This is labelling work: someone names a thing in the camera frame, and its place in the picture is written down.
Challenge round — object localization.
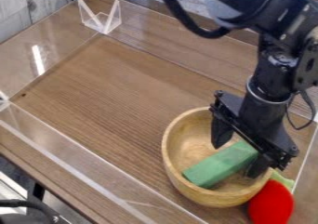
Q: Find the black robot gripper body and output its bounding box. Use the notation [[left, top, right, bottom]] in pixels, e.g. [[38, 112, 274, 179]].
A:
[[210, 77, 300, 170]]

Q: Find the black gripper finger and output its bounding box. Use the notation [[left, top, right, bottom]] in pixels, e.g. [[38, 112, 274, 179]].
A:
[[245, 153, 274, 178], [211, 114, 234, 149]]

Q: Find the green rectangular block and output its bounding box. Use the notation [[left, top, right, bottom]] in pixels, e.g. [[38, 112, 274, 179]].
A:
[[183, 140, 258, 189]]

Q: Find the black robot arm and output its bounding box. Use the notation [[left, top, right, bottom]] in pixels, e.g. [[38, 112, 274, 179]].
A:
[[207, 0, 318, 178]]

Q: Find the brown wooden bowl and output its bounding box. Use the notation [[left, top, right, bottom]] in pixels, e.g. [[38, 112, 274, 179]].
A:
[[162, 107, 274, 208]]

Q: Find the red plush strawberry toy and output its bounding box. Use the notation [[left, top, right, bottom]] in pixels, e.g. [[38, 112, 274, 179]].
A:
[[247, 171, 294, 224]]

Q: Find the clear acrylic corner bracket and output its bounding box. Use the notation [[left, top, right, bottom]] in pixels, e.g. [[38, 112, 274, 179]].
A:
[[78, 0, 122, 34]]

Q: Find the clear acrylic tray wall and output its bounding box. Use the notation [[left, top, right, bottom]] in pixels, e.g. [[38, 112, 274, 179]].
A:
[[0, 91, 207, 224]]

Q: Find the black cable on floor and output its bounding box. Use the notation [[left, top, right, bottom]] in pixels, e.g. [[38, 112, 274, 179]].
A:
[[0, 199, 60, 224]]

